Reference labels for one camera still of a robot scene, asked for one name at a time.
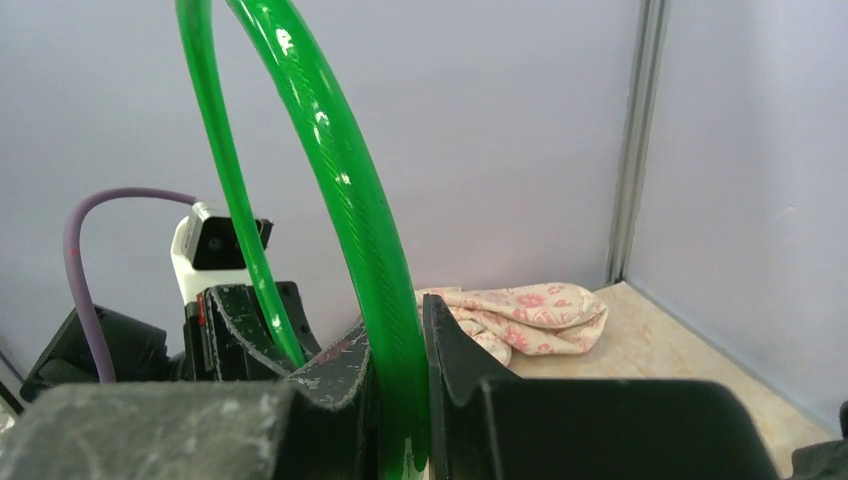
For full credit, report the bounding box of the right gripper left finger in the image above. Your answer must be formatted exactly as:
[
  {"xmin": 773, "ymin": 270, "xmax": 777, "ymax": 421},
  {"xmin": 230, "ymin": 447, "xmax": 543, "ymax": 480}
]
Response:
[{"xmin": 1, "ymin": 324, "xmax": 377, "ymax": 479}]

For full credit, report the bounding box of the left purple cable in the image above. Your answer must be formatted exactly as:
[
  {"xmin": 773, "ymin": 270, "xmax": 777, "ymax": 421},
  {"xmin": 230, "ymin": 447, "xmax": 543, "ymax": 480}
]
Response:
[{"xmin": 63, "ymin": 188, "xmax": 200, "ymax": 386}]

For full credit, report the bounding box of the green cable lock loop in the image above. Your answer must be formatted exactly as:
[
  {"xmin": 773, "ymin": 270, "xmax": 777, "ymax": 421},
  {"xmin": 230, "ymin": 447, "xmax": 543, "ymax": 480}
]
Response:
[{"xmin": 176, "ymin": 1, "xmax": 430, "ymax": 479}]

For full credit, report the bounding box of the pink floral white cloth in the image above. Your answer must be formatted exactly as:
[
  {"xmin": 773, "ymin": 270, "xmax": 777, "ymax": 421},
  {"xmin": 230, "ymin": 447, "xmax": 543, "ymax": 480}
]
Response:
[{"xmin": 415, "ymin": 283, "xmax": 609, "ymax": 366}]

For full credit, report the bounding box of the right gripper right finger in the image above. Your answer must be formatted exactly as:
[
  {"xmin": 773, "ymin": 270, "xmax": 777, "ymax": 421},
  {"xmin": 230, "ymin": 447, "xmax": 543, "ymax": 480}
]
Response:
[{"xmin": 423, "ymin": 295, "xmax": 778, "ymax": 479}]

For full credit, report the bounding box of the corner aluminium post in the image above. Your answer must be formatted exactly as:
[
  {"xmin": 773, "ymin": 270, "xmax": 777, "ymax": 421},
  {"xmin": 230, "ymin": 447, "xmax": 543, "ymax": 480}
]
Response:
[{"xmin": 605, "ymin": 0, "xmax": 672, "ymax": 285}]

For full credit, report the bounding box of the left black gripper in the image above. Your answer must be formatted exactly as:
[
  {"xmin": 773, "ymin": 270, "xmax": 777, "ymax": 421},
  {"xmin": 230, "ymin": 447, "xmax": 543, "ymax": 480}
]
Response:
[{"xmin": 183, "ymin": 284, "xmax": 297, "ymax": 381}]

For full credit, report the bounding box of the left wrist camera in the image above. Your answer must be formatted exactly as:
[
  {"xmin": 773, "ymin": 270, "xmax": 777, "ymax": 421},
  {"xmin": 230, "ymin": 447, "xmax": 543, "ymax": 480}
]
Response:
[{"xmin": 170, "ymin": 201, "xmax": 252, "ymax": 306}]

